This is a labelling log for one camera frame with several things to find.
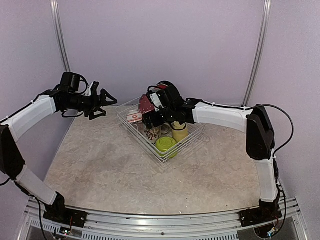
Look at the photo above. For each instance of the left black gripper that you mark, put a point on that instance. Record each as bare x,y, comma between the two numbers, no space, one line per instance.
96,104

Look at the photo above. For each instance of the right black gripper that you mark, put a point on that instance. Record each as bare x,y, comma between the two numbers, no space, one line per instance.
147,121

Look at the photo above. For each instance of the white floral mug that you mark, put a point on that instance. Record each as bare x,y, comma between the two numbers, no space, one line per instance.
152,135

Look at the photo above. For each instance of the black striped rim plate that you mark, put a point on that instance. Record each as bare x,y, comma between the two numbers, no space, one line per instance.
165,82

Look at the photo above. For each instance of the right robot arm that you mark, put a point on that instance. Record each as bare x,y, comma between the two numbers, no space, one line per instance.
253,121

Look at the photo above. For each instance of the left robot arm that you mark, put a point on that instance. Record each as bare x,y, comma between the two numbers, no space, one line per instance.
18,127

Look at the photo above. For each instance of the yellow mug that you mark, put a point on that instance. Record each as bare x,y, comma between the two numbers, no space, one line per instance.
179,131

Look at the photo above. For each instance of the pink polka dot plate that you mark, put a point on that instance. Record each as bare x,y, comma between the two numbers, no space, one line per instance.
145,105

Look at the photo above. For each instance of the red plate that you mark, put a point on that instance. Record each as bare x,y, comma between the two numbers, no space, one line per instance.
161,86

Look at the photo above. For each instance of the lime green bowl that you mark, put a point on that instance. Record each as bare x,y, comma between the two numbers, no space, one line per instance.
166,147

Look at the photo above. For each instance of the white bowl red pattern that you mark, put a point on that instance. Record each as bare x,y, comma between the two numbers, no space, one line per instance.
134,117

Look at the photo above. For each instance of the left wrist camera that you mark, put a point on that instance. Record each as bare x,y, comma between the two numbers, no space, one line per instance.
92,89

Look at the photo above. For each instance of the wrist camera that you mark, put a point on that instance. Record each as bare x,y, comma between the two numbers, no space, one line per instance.
158,97
92,89

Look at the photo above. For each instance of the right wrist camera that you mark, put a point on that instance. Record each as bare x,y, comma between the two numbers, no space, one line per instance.
158,97

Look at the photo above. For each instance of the white wire dish rack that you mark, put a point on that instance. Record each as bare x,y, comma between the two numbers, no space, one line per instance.
135,130

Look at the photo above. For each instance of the left aluminium frame post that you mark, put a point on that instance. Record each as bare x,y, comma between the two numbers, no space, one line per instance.
59,34

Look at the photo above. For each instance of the aluminium frame post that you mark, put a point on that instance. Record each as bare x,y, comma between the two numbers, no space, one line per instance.
267,5
59,34

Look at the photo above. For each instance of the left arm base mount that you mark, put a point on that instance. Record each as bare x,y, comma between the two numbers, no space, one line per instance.
67,216

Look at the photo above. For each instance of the front aluminium rail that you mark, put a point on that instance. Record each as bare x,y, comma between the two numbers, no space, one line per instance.
104,225

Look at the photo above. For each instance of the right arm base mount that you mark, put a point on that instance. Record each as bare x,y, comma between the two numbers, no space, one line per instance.
259,215

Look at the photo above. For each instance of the right aluminium frame post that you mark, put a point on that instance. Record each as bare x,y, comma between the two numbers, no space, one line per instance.
267,5

